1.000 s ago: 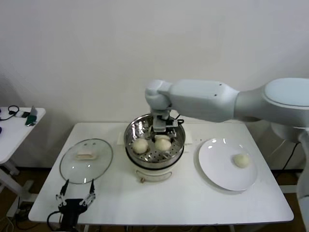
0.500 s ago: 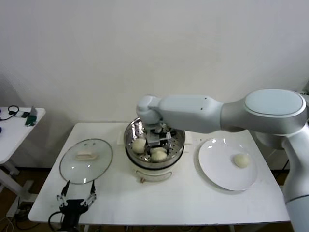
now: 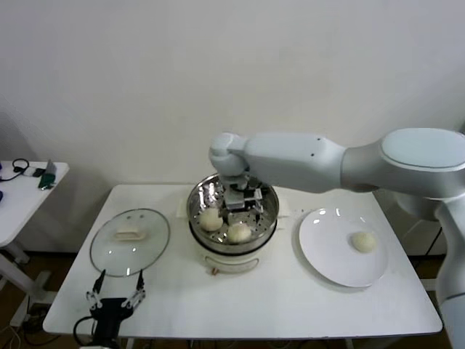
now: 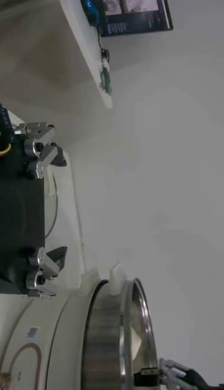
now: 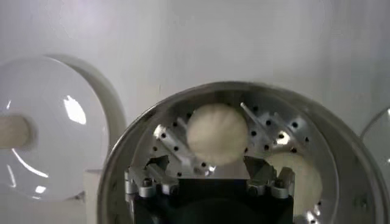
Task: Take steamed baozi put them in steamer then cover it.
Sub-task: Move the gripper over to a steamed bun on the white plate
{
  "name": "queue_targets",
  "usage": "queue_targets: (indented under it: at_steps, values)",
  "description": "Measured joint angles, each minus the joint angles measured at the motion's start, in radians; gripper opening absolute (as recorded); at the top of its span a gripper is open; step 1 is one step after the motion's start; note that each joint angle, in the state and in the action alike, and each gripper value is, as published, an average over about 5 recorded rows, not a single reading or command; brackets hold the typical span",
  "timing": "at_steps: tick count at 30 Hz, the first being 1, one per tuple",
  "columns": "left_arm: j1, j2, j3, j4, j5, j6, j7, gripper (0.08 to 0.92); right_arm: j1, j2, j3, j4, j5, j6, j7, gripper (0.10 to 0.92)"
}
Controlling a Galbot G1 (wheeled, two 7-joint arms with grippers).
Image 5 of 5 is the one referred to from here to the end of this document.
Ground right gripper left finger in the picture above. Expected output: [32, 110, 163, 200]
[124, 155, 180, 203]

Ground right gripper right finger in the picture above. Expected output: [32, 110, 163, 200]
[243, 155, 296, 200]

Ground white steamed baozi bun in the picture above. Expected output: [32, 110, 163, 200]
[186, 102, 249, 167]
[264, 152, 324, 217]

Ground round glass pot lid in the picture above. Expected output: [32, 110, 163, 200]
[0, 54, 127, 203]

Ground stainless steel steamer basket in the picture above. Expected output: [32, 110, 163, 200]
[82, 80, 390, 224]

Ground white round plate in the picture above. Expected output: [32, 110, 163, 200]
[360, 106, 390, 171]

